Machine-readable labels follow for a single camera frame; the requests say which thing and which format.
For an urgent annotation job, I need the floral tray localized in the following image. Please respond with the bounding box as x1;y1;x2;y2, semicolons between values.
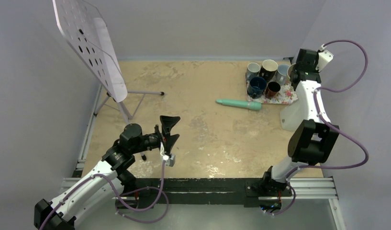
246;80;298;104

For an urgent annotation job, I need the brown mug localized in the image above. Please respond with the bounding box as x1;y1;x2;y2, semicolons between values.
265;81;281;99

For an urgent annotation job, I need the dark blue mug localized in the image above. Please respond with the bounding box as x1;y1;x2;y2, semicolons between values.
247;77;267;99

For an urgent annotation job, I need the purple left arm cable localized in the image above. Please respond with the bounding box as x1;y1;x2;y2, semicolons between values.
38;160;167;230

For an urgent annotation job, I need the grey mug with lettering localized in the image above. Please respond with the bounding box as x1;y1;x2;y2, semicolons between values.
245;62;261;81

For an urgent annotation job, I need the lilac tripod stand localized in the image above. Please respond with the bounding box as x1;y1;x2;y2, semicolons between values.
93;90;165;161

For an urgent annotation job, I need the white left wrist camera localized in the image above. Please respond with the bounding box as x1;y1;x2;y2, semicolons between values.
160;142;176;167

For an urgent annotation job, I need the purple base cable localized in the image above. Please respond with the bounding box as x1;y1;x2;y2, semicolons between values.
115;185;169;223

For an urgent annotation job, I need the light grey mug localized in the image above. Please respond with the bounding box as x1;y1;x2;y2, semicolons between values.
274;64;290;85

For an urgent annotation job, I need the perforated calibration board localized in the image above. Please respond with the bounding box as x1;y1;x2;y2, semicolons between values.
52;0;128;102

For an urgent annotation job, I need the green mug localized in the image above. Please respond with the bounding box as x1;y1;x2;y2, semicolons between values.
287;63;296;82

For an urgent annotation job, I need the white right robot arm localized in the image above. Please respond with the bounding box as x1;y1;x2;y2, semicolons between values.
261;47;338;195

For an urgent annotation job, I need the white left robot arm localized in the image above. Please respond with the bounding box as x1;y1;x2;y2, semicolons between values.
34;115;180;230

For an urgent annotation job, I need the white box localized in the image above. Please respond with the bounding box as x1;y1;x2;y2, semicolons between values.
279;100;304;132

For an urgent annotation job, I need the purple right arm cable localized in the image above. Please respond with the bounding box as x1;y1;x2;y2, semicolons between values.
285;39;370;180

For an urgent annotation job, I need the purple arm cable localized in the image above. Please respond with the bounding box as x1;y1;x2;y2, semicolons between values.
38;160;167;230
285;39;370;180

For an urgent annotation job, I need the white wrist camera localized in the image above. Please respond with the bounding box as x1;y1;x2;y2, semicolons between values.
316;44;334;72
160;142;176;167

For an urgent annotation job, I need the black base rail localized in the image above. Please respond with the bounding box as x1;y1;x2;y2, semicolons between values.
121;178;293;210

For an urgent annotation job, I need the mint green tube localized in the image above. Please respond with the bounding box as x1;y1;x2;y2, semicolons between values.
215;99;262;111

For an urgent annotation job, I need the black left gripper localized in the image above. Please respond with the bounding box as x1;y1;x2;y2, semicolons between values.
131;116;179;154

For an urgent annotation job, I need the black mug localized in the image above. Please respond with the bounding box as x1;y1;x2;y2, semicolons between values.
259;59;278;82

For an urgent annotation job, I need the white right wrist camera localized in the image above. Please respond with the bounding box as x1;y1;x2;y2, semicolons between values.
316;44;334;72

